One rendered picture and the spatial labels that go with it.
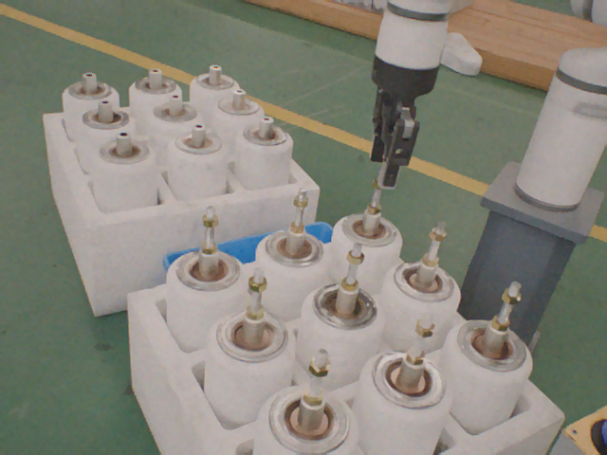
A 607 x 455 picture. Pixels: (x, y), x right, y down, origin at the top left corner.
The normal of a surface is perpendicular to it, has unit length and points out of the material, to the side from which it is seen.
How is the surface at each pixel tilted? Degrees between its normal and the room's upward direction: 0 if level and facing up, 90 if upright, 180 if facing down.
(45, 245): 0
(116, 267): 90
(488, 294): 90
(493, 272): 90
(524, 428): 0
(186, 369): 0
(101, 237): 90
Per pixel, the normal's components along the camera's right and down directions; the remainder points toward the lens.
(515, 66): -0.51, 0.43
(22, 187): 0.12, -0.82
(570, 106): -0.68, 0.34
